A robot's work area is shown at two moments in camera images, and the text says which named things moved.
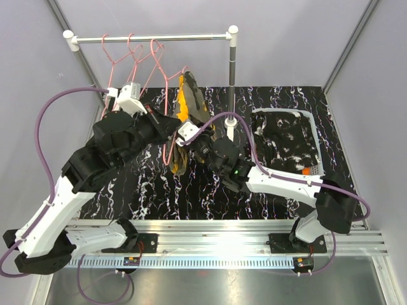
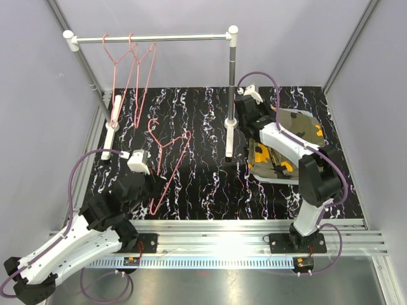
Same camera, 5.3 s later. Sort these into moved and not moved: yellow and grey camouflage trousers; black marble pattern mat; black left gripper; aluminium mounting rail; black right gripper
Moved: black right gripper; yellow and grey camouflage trousers; black left gripper
Not moved: aluminium mounting rail; black marble pattern mat
